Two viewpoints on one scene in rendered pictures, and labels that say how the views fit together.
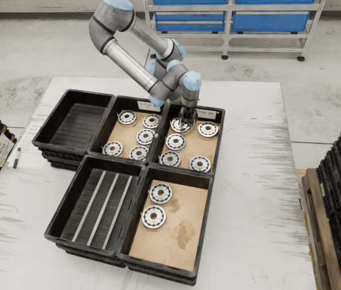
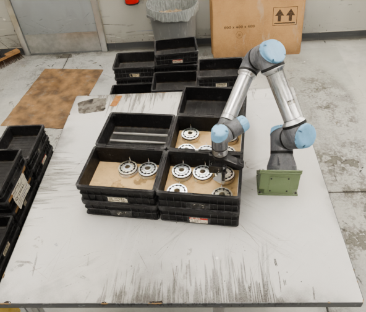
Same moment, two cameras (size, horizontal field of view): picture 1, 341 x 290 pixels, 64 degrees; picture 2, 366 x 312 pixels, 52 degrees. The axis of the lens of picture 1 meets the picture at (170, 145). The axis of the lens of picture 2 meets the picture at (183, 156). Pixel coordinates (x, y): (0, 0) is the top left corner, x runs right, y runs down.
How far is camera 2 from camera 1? 1.51 m
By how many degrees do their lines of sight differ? 53
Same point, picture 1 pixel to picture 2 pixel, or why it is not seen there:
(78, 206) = (141, 129)
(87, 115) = not seen: hidden behind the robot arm
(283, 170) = (198, 289)
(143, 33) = (273, 88)
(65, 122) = (219, 103)
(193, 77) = (216, 129)
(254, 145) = (231, 261)
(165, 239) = (112, 179)
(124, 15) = (263, 61)
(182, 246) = not seen: hidden behind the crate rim
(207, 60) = not seen: outside the picture
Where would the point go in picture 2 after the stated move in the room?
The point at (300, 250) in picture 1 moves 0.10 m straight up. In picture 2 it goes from (107, 294) to (102, 283)
